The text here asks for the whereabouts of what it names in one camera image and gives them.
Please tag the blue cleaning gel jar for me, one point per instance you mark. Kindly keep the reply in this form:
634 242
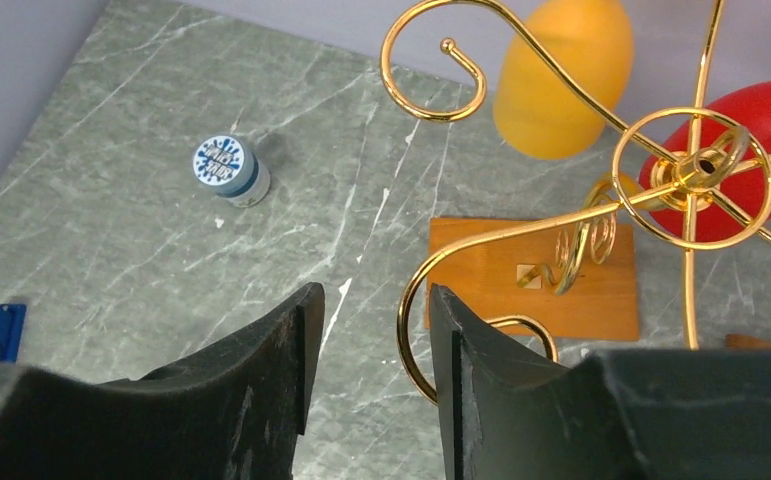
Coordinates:
229 169

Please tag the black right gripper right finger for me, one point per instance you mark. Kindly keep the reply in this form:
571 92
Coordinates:
507 412

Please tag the wooden tiered shelf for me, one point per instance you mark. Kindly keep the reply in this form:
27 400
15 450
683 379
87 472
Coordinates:
741 341

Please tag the wooden rack base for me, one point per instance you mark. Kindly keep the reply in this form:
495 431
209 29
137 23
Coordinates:
600 305

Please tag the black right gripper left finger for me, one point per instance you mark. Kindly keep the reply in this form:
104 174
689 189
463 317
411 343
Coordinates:
233 410

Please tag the gold wire glass rack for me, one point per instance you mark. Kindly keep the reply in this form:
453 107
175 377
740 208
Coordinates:
719 147

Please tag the red wine glass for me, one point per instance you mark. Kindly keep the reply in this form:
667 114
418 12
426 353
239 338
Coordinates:
751 107

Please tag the yellow wine glass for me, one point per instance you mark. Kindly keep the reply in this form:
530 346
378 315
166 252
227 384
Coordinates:
533 109

